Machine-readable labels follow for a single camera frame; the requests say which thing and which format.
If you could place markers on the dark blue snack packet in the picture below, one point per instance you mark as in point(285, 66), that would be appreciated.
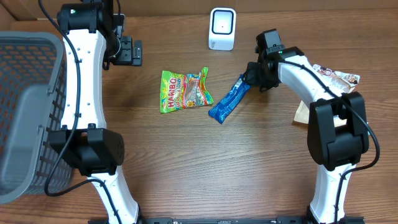
point(226, 106)

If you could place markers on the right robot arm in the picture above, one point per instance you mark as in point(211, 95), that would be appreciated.
point(337, 135)

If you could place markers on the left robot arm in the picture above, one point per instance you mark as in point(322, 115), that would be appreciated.
point(92, 32)

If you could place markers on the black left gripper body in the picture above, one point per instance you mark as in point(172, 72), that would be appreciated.
point(125, 54)

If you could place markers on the white barcode scanner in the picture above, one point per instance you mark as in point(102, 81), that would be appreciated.
point(222, 29)

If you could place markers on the green Haribo candy bag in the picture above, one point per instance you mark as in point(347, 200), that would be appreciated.
point(179, 91)

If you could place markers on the grey plastic shopping basket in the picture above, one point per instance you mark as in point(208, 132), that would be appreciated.
point(33, 96)

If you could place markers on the beige mushroom snack bag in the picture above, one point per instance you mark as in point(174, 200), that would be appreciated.
point(346, 82)

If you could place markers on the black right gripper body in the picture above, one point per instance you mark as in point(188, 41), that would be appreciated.
point(259, 76)

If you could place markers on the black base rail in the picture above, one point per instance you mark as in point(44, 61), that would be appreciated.
point(278, 220)

